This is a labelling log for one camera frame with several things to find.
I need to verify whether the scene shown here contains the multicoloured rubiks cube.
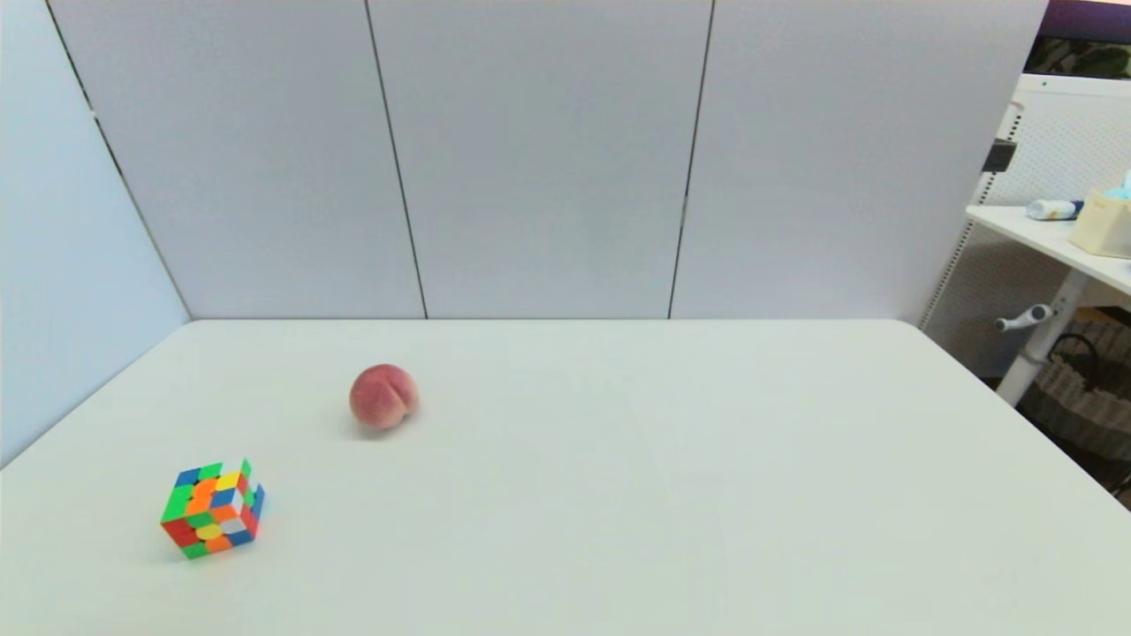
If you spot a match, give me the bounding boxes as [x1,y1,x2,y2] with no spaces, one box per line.
[160,458,265,560]

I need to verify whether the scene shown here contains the pink peach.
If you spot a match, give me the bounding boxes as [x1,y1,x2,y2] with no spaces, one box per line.
[349,364,420,431]

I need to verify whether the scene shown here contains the white side table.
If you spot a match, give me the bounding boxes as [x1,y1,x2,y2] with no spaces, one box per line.
[966,205,1131,407]

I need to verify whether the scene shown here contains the woven basket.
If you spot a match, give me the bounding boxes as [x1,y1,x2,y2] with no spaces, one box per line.
[1016,318,1131,462]

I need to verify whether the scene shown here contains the white perforated panel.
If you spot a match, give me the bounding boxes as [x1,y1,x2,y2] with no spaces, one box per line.
[919,73,1131,376]

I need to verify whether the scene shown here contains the cream storage box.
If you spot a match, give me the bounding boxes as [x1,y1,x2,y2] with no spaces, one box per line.
[1069,190,1131,259]

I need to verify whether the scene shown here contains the camouflage fabric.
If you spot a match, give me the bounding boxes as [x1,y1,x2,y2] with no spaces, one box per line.
[1024,37,1131,80]

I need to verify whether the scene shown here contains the purple board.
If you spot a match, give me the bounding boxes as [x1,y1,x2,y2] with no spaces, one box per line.
[1038,0,1131,43]

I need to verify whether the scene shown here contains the grey crank handle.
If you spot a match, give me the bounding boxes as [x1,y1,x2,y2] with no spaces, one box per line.
[995,305,1057,333]

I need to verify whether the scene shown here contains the black cable on basket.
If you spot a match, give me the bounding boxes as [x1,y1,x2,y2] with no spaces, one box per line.
[1047,333,1102,374]

